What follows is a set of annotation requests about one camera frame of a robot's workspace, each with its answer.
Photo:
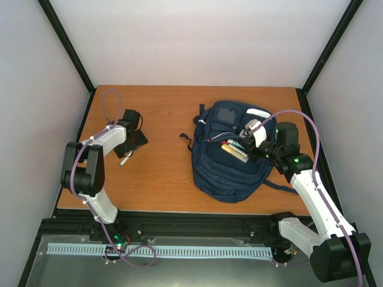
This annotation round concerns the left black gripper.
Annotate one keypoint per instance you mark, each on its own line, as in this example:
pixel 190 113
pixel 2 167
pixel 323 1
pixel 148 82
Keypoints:
pixel 140 140

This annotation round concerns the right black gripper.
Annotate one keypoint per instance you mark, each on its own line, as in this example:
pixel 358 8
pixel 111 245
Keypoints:
pixel 254 156

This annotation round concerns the purple capped white marker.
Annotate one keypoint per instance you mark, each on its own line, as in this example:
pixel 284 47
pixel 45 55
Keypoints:
pixel 232 142

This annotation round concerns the teal capped white marker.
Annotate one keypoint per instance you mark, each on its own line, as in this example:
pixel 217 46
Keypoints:
pixel 124 161

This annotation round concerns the yellow highlighter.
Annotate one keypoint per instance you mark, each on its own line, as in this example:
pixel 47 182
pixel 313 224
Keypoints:
pixel 234 151

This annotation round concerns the navy blue student backpack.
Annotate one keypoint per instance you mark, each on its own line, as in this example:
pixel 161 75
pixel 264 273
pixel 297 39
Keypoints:
pixel 216 172

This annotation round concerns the green white glue stick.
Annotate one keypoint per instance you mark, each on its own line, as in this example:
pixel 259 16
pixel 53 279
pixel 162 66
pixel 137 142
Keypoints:
pixel 239 145

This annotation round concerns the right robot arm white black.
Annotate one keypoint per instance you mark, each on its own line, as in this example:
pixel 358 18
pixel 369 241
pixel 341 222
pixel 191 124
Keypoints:
pixel 335 249

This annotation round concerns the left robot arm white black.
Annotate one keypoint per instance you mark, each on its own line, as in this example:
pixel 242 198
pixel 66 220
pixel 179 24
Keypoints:
pixel 83 169

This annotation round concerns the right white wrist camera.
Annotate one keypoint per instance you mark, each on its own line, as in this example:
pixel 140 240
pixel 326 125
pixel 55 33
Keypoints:
pixel 255 129

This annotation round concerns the right black frame post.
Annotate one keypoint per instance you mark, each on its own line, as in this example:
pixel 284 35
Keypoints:
pixel 333 41

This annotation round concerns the black frame post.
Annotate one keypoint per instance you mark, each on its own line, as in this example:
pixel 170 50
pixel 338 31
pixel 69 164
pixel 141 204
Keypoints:
pixel 63 37
pixel 333 41

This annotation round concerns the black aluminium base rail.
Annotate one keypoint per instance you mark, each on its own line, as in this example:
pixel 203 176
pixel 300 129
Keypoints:
pixel 141 226

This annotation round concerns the light blue slotted cable duct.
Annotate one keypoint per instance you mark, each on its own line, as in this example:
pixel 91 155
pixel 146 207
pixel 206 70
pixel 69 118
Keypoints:
pixel 168 252

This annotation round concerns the left black frame post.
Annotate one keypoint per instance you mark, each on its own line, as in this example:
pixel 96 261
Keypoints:
pixel 63 37

